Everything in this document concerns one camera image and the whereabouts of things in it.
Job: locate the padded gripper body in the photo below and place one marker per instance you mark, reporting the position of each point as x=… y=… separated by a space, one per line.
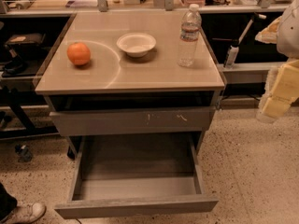
x=290 y=32

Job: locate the grey drawer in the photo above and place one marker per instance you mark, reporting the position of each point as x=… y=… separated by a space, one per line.
x=136 y=175
x=123 y=121

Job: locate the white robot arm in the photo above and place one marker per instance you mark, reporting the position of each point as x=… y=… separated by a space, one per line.
x=284 y=32

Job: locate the grey top drawer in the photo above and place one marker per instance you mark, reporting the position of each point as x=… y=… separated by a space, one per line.
x=123 y=121

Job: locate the grey drawer cabinet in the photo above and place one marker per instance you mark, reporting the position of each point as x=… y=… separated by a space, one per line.
x=114 y=80

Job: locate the white caulk gun tool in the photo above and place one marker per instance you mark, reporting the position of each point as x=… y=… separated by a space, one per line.
x=234 y=48

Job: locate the clear plastic water bottle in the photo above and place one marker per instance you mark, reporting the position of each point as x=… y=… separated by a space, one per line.
x=189 y=34

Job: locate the white bowl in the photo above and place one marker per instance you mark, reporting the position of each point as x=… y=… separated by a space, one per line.
x=136 y=45

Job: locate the orange fruit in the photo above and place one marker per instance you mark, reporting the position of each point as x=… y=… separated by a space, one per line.
x=78 y=53

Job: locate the small dark floor object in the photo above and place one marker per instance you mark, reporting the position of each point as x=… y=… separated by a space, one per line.
x=24 y=153

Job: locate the white sneaker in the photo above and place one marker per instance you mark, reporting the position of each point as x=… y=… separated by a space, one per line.
x=25 y=214

